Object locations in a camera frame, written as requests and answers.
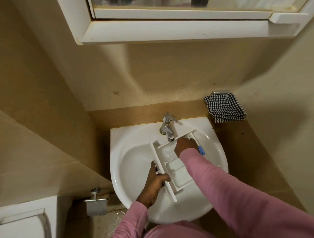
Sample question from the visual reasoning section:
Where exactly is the person's right forearm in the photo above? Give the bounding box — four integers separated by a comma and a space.
179, 149, 314, 238

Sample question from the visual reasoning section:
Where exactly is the black white checkered cloth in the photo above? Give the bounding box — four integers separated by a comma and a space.
203, 93, 247, 123

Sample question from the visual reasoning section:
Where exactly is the white plastic detergent drawer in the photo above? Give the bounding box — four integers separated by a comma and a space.
149, 129, 198, 203

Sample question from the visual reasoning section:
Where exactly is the white mirror cabinet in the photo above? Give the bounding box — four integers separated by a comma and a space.
57, 0, 314, 46

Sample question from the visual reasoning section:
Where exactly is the person's left hand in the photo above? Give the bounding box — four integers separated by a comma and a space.
136, 161, 171, 209

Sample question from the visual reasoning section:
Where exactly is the white ceramic sink basin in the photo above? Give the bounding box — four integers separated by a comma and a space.
110, 116, 229, 224

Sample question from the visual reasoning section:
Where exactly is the white blue toothbrush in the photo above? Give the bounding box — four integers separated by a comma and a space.
187, 134, 205, 156

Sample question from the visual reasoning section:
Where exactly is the person's left forearm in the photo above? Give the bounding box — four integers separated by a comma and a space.
111, 201, 149, 238

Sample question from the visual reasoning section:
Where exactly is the person's pink clothing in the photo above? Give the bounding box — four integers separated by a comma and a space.
144, 220, 217, 238

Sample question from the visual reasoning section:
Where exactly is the person's right hand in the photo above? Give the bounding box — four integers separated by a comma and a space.
174, 137, 197, 159

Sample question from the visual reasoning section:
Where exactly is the chrome faucet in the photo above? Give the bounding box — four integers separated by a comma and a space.
159, 113, 179, 142

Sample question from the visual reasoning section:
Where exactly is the chrome toilet paper holder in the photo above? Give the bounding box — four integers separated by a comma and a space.
83, 187, 110, 218

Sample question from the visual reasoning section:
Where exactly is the white toilet cistern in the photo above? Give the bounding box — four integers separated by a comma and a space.
0, 196, 58, 238

